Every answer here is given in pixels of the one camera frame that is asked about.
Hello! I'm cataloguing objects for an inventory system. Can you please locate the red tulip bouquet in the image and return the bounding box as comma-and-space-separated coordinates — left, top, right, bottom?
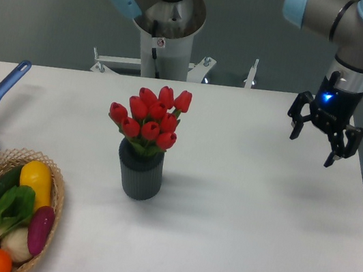
108, 86, 192, 159

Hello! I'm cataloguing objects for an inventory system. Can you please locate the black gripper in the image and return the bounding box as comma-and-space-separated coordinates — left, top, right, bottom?
287, 76, 363, 167

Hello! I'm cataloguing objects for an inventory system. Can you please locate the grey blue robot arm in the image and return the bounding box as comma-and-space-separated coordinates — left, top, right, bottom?
109, 0, 363, 166

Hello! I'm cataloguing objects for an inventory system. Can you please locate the dark grey ribbed vase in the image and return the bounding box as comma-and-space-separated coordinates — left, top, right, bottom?
118, 139, 164, 200

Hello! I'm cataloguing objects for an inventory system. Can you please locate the purple eggplant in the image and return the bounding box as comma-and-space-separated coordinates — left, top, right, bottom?
27, 206, 55, 256

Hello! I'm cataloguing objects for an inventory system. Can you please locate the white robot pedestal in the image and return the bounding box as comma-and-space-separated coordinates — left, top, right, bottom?
92, 0, 217, 84

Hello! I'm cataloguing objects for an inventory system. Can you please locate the white garlic bulb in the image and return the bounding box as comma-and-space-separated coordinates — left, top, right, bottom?
0, 227, 33, 263

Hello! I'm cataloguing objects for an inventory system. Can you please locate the green bok choy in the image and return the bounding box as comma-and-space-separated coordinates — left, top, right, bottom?
0, 185, 35, 238

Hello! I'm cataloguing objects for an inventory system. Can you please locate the yellow squash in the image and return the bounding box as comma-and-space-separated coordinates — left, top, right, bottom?
19, 160, 53, 212

